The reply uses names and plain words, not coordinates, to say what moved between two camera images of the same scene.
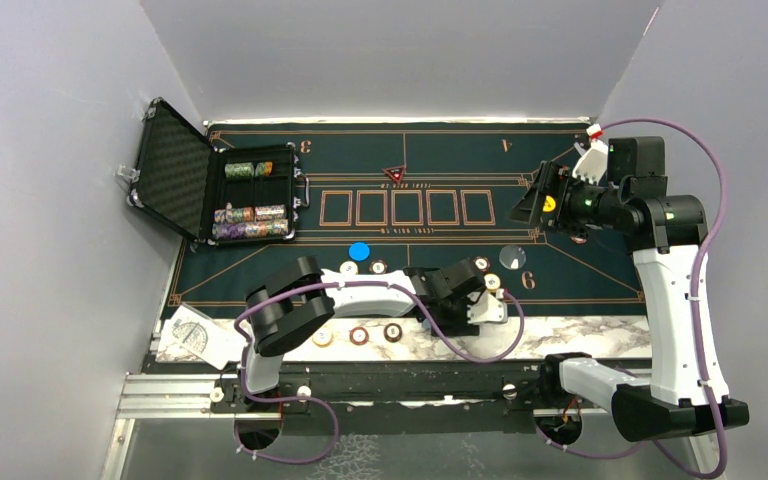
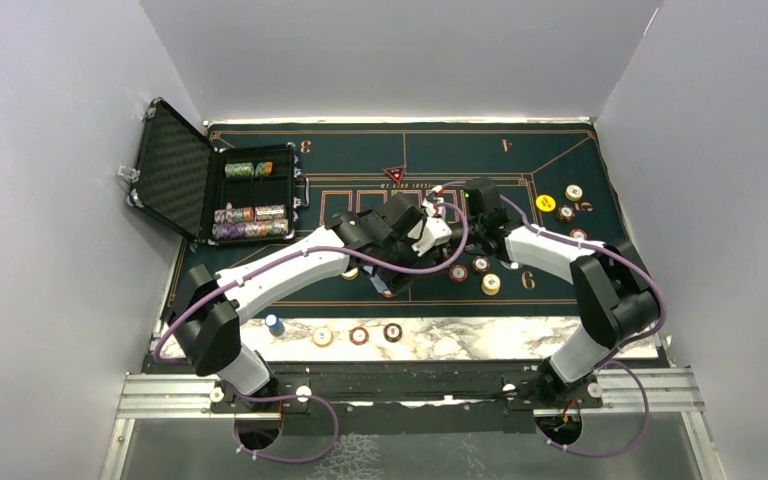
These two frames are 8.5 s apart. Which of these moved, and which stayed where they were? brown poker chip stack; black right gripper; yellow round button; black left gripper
Moved: black left gripper; black right gripper
Stayed: brown poker chip stack; yellow round button
